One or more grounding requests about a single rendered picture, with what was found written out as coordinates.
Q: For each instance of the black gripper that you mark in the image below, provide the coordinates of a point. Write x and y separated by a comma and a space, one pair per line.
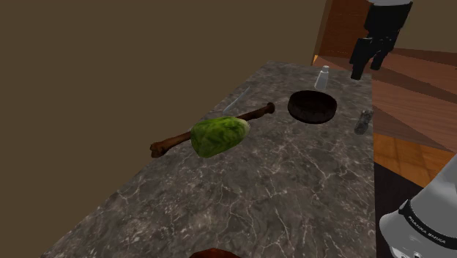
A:
385, 19

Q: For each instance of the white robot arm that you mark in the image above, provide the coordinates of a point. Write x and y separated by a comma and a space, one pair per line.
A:
428, 211

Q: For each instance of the brown wooden door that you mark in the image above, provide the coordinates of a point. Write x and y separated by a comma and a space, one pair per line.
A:
339, 28

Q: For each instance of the clear salt shaker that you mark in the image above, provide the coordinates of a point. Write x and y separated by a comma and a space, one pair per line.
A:
322, 79

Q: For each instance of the grey pepper shaker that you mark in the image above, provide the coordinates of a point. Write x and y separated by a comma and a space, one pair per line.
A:
363, 122

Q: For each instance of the dark brown bowl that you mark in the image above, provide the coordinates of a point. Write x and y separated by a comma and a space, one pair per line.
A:
312, 107

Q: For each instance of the grey table knife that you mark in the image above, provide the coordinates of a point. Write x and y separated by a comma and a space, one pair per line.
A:
235, 102

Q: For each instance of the green lettuce head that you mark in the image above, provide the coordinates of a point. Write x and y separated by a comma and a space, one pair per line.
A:
218, 135

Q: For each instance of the brown wooden rolling pin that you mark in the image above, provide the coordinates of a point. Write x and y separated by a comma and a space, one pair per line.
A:
171, 142

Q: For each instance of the reddish brown round object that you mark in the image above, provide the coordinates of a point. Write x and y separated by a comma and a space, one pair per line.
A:
214, 253

